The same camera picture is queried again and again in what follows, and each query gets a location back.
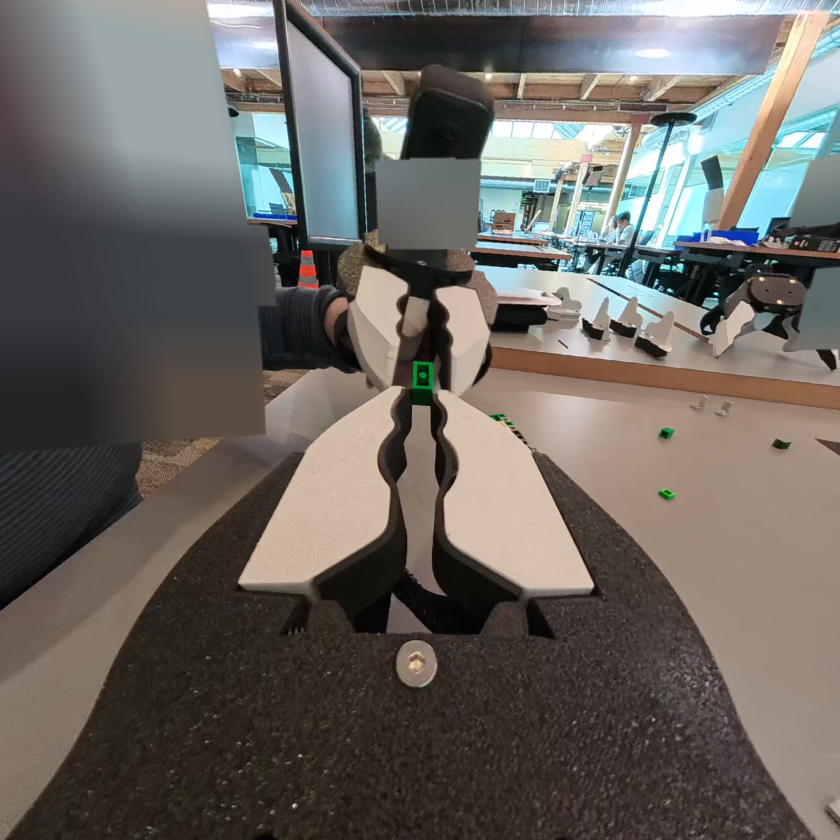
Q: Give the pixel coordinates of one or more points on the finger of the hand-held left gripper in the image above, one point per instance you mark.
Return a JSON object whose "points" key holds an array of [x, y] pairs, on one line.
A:
{"points": [[469, 328], [373, 328]]}

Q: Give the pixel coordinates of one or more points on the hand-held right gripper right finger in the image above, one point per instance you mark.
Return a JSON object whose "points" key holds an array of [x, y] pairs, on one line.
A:
{"points": [[505, 512]]}

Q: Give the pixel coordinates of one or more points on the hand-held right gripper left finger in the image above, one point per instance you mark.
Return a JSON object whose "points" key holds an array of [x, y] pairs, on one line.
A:
{"points": [[328, 505]]}

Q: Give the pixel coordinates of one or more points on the green toy brick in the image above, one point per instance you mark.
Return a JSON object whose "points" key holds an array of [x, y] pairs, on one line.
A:
{"points": [[422, 380]]}

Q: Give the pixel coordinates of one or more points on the green toy brick assembly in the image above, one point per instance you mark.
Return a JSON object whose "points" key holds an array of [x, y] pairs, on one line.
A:
{"points": [[512, 428]]}

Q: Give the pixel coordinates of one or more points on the person's left forearm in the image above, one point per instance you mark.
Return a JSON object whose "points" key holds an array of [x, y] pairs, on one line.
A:
{"points": [[295, 328]]}

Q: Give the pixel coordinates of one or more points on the grey desk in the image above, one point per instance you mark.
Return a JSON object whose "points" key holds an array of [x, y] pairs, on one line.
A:
{"points": [[656, 590]]}

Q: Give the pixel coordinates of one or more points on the person's left hand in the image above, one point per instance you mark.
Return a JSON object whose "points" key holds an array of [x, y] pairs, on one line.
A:
{"points": [[334, 321]]}

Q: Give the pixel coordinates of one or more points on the orange traffic cone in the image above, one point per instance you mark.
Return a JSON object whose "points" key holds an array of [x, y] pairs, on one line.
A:
{"points": [[308, 270]]}

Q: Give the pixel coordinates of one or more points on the white plastic part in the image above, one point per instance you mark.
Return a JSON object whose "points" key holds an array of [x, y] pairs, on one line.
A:
{"points": [[568, 303]]}

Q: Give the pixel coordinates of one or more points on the spare white finger part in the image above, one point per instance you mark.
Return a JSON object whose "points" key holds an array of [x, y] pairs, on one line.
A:
{"points": [[600, 318], [658, 334], [628, 315]]}

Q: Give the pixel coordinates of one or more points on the black framed monitor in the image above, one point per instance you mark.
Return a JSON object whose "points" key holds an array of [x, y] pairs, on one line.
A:
{"points": [[321, 151]]}

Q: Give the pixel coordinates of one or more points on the grey table with wooden edge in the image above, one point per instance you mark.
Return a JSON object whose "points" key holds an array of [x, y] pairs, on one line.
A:
{"points": [[689, 354]]}

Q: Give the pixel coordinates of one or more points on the person's torso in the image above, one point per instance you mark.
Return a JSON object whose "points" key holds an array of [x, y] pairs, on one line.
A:
{"points": [[59, 512]]}

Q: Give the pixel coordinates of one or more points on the blue storage bin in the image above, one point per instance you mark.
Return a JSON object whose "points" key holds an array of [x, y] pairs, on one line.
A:
{"points": [[732, 234]]}

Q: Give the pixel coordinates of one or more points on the black pole stand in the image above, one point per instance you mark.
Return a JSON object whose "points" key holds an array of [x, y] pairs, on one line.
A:
{"points": [[673, 118]]}

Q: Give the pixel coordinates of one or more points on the idle black gripper device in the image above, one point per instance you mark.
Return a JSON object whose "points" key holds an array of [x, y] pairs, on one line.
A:
{"points": [[774, 295]]}

